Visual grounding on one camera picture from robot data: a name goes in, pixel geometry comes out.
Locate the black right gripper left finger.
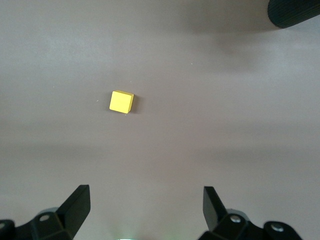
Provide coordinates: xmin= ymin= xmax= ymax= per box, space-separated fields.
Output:
xmin=14 ymin=184 xmax=91 ymax=240

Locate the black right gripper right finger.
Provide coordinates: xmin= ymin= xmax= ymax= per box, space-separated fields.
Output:
xmin=197 ymin=185 xmax=266 ymax=240

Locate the yellow cube block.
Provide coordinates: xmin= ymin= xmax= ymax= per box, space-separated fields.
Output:
xmin=109 ymin=90 xmax=135 ymax=114

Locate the black rounded cylinder object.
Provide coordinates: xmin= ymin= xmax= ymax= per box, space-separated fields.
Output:
xmin=267 ymin=0 xmax=320 ymax=29

